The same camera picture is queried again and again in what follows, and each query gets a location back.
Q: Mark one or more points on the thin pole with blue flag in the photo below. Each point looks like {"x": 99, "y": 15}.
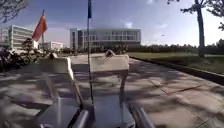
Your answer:
{"x": 89, "y": 50}

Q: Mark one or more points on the large grey glass building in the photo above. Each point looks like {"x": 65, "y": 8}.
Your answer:
{"x": 113, "y": 36}

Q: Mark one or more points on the low white building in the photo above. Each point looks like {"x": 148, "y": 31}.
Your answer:
{"x": 53, "y": 45}

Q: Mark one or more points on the distant row of trees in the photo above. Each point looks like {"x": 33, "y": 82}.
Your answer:
{"x": 173, "y": 48}

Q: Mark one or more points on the grey concrete slab road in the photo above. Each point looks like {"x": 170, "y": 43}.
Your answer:
{"x": 173, "y": 96}

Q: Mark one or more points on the green grass lawn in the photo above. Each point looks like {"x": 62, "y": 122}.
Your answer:
{"x": 186, "y": 59}

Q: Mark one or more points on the dark stone kerb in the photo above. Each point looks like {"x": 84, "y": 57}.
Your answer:
{"x": 186, "y": 70}

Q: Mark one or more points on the red flag on pole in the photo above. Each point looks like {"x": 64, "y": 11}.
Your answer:
{"x": 40, "y": 27}

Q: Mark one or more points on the tall thin tree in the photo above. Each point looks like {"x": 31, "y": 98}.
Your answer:
{"x": 200, "y": 30}

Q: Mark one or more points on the row of parked bicycles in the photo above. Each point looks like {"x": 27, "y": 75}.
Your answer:
{"x": 16, "y": 58}

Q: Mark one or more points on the white striped building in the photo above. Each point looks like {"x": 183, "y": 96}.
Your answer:
{"x": 20, "y": 36}

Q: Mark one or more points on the bare tree branches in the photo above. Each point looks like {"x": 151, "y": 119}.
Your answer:
{"x": 10, "y": 8}

